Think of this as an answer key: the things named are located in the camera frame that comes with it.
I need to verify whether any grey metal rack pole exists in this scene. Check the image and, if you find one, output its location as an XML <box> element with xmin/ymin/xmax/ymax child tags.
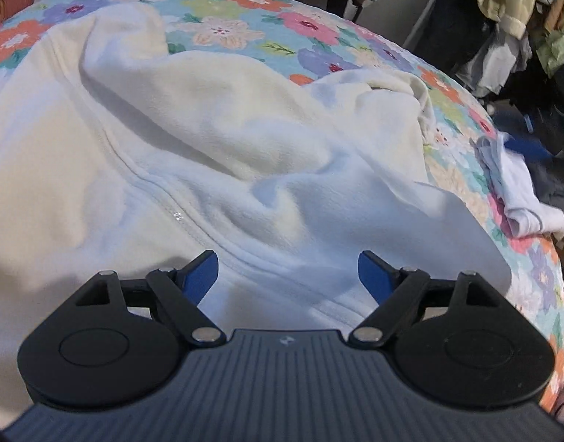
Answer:
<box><xmin>403</xmin><ymin>0</ymin><xmax>454</xmax><ymax>50</ymax></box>

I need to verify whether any cream fleece jacket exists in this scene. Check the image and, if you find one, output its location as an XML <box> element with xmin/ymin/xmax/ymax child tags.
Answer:
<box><xmin>0</xmin><ymin>0</ymin><xmax>513</xmax><ymax>424</ymax></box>

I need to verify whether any green hanging jacket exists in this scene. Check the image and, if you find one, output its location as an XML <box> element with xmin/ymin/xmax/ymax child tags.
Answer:
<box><xmin>533</xmin><ymin>7</ymin><xmax>564</xmax><ymax>79</ymax></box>

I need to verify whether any floral bed sheet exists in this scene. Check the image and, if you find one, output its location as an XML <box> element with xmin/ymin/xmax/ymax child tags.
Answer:
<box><xmin>0</xmin><ymin>0</ymin><xmax>564</xmax><ymax>415</ymax></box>

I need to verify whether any blue cloth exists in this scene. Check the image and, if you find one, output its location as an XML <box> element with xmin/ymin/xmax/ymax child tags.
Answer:
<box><xmin>505</xmin><ymin>136</ymin><xmax>555</xmax><ymax>162</ymax></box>

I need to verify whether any grey hanging garment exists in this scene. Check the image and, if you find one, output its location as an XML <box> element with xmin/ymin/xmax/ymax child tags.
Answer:
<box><xmin>457</xmin><ymin>28</ymin><xmax>534</xmax><ymax>100</ymax></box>

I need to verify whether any small white garment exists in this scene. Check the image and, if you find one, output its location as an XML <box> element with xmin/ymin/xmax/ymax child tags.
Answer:
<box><xmin>475</xmin><ymin>133</ymin><xmax>564</xmax><ymax>236</ymax></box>

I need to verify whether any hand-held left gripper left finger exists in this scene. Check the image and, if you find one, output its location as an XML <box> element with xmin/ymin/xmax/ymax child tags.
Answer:
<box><xmin>74</xmin><ymin>249</ymin><xmax>226</xmax><ymax>347</ymax></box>

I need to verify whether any dark clothes pile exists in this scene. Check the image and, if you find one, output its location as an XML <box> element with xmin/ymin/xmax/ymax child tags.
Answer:
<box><xmin>489</xmin><ymin>55</ymin><xmax>564</xmax><ymax>213</ymax></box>

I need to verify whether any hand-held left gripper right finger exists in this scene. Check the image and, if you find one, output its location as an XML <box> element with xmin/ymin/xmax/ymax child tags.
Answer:
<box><xmin>348</xmin><ymin>249</ymin><xmax>502</xmax><ymax>347</ymax></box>

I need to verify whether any dark hanging garment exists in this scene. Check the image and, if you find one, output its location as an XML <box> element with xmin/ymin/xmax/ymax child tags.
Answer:
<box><xmin>420</xmin><ymin>0</ymin><xmax>488</xmax><ymax>86</ymax></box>

